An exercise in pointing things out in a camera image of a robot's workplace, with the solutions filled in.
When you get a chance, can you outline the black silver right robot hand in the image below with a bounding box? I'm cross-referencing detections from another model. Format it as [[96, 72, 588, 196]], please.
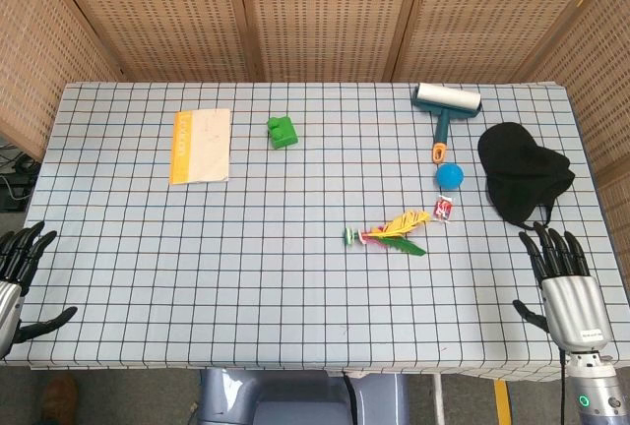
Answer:
[[512, 220, 615, 353]]

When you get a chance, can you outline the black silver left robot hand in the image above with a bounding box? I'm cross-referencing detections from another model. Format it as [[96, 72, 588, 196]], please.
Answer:
[[0, 220, 79, 360]]

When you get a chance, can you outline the colourful feather shuttlecock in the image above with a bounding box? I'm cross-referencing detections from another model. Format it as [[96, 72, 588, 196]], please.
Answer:
[[343, 210, 432, 257]]

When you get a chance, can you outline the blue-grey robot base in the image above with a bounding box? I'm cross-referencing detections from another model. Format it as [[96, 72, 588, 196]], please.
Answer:
[[196, 368, 410, 425]]

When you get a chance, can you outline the yellow floor tape strip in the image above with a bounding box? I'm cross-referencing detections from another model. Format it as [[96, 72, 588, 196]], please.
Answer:
[[493, 379, 511, 425]]

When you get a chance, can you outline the black cap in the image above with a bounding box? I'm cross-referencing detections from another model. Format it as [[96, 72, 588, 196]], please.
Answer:
[[477, 122, 576, 230]]

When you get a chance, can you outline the red candy packet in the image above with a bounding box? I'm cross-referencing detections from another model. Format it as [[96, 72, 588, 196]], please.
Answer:
[[431, 194, 455, 224]]

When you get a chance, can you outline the white table leg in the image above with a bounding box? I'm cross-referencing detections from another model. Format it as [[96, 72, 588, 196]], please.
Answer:
[[431, 373, 445, 425]]

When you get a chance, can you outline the blue ball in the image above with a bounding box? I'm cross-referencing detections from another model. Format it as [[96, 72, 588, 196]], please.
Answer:
[[435, 163, 465, 193]]

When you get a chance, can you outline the blue checkered tablecloth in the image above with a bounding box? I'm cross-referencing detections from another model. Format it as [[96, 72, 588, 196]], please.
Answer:
[[0, 81, 630, 372]]

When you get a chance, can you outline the wooden rattan screen panel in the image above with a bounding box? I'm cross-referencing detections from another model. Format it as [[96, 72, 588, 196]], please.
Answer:
[[0, 0, 123, 163], [529, 0, 630, 298], [234, 0, 427, 83], [41, 0, 260, 83], [391, 0, 630, 83]]

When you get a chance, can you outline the yellow and white notebook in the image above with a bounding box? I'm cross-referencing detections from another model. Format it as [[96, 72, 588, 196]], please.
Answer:
[[168, 108, 232, 187]]

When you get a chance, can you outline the teal lint roller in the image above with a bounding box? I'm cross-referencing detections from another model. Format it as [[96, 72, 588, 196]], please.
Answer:
[[411, 82, 482, 164]]

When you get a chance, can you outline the green toy building block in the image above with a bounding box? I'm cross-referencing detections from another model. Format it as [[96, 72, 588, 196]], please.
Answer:
[[266, 116, 300, 151]]

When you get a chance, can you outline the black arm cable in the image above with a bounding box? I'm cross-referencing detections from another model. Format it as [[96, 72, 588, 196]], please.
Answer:
[[557, 345, 568, 425]]

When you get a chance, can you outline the black floor cables bundle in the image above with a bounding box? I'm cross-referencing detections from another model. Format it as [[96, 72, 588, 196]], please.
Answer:
[[0, 142, 41, 213]]

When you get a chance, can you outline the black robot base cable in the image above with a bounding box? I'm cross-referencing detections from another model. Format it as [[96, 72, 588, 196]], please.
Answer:
[[343, 373, 358, 425]]

